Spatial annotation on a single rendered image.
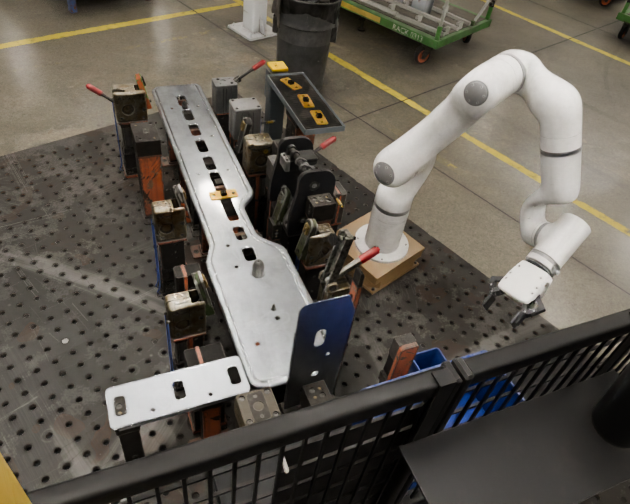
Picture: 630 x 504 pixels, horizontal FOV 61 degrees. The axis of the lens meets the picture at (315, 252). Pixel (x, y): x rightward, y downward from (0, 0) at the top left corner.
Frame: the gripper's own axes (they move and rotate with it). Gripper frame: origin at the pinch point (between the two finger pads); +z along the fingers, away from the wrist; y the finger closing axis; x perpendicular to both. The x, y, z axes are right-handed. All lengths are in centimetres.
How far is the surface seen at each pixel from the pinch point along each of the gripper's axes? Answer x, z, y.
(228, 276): 42, 39, 43
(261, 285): 37, 35, 36
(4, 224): 62, 80, 128
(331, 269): 33.8, 20.1, 23.8
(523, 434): 57, 22, -42
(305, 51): -70, -97, 285
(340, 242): 41.3, 14.2, 20.2
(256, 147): 37, 5, 81
